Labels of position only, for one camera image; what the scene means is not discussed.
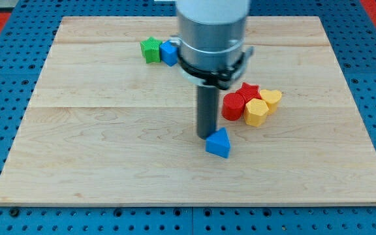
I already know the yellow heart block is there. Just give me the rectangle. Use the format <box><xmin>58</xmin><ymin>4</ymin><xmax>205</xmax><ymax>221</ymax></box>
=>
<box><xmin>260</xmin><ymin>89</ymin><xmax>282</xmax><ymax>115</ymax></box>

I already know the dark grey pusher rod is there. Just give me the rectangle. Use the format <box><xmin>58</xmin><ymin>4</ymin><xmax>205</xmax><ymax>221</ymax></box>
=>
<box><xmin>196</xmin><ymin>86</ymin><xmax>219</xmax><ymax>139</ymax></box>

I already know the yellow hexagon block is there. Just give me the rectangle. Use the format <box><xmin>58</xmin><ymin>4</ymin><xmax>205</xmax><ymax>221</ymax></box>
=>
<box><xmin>243</xmin><ymin>99</ymin><xmax>269</xmax><ymax>127</ymax></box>

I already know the blue cube block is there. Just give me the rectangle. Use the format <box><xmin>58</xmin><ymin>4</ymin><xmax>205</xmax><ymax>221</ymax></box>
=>
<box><xmin>159</xmin><ymin>40</ymin><xmax>178</xmax><ymax>67</ymax></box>

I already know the blue triangle block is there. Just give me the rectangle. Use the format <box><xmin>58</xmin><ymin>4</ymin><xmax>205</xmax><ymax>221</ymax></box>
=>
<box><xmin>205</xmin><ymin>127</ymin><xmax>231</xmax><ymax>159</ymax></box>

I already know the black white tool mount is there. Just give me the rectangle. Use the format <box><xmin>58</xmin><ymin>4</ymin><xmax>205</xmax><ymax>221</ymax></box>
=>
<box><xmin>170</xmin><ymin>36</ymin><xmax>254</xmax><ymax>90</ymax></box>

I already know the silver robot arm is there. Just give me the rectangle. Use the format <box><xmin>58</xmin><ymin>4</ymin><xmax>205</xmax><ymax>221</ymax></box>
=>
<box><xmin>170</xmin><ymin>0</ymin><xmax>254</xmax><ymax>139</ymax></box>

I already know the light wooden board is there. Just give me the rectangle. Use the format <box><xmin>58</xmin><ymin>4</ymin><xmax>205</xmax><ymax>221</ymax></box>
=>
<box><xmin>0</xmin><ymin>16</ymin><xmax>376</xmax><ymax>207</ymax></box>

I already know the red star block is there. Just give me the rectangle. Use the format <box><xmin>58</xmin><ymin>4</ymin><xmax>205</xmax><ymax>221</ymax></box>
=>
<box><xmin>236</xmin><ymin>82</ymin><xmax>262</xmax><ymax>103</ymax></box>

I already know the green star block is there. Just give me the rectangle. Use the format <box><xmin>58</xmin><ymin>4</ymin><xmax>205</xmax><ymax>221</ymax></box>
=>
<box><xmin>140</xmin><ymin>37</ymin><xmax>163</xmax><ymax>63</ymax></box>

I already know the red cylinder block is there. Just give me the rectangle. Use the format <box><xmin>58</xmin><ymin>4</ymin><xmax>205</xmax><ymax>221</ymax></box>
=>
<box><xmin>221</xmin><ymin>93</ymin><xmax>245</xmax><ymax>121</ymax></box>

